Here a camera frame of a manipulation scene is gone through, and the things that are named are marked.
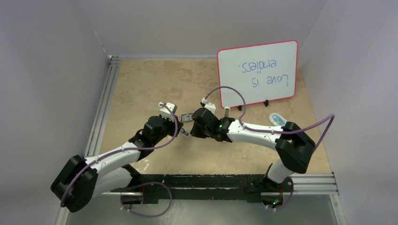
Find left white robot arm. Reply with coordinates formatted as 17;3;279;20
50;115;184;212

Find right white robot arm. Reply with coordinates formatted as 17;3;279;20
190;107;315;191

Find blue patterned oval case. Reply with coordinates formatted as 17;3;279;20
268;112;287;126

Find red-framed whiteboard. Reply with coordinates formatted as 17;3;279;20
216;40;299;107

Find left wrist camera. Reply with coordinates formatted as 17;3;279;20
158;102;177;121

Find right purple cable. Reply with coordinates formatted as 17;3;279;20
200;86;336;212

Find purple cable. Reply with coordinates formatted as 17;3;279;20
200;86;336;212
60;104;179;208

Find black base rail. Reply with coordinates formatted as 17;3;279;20
110;173;294;206

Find aluminium frame rail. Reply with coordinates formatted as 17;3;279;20
84;56;122;157

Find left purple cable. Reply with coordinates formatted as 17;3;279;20
60;104;179;208

